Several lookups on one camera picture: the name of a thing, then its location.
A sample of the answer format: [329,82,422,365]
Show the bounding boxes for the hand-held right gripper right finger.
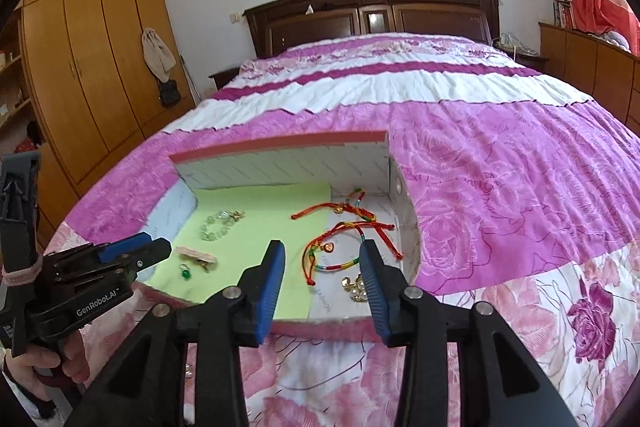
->
[359,239,581,427]

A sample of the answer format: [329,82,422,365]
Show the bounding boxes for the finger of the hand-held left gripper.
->
[100,232,152,259]
[120,239,173,280]

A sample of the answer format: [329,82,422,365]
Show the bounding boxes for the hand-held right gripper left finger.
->
[77,239,287,427]

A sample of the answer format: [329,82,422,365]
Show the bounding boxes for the gold pearl brooch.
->
[340,273,369,304]

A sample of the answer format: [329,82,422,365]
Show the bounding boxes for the pink hair clip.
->
[172,247,220,273]

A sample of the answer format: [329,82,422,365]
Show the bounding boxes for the red braided string bracelet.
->
[291,188,382,224]
[301,221,404,286]

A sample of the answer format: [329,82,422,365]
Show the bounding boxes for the clear crystal bead bracelet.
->
[199,209,247,242]

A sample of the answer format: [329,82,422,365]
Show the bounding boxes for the pink cardboard box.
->
[135,130,423,342]

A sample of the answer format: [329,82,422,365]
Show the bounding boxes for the person's left hand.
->
[2,332,97,387]

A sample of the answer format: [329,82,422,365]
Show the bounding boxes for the pink elastic band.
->
[2,263,43,287]

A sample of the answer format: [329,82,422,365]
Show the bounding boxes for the light green paper sheet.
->
[145,183,333,320]

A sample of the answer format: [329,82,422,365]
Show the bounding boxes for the red patterned cloth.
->
[15,122,46,154]

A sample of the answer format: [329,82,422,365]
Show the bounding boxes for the small black bag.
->
[159,79,182,108]

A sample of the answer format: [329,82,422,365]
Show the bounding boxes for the white pole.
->
[180,54,201,101]

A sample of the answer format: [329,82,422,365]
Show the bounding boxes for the wooden wardrobe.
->
[22,0,196,202]

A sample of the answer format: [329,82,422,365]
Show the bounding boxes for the beige cloth bag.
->
[141,27,176,82]

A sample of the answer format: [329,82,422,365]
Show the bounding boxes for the wooden open shelf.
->
[0,12,33,138]

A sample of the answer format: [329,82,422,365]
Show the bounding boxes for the dark wooden headboard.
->
[242,0,502,58]

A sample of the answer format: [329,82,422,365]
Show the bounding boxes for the low wooden cabinet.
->
[538,22,640,132]

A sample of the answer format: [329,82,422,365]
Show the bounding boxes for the row of books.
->
[552,0,573,28]

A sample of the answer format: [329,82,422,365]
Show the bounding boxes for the grey plush toy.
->
[597,29,632,52]

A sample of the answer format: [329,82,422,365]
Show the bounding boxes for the white cables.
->
[492,32,538,55]

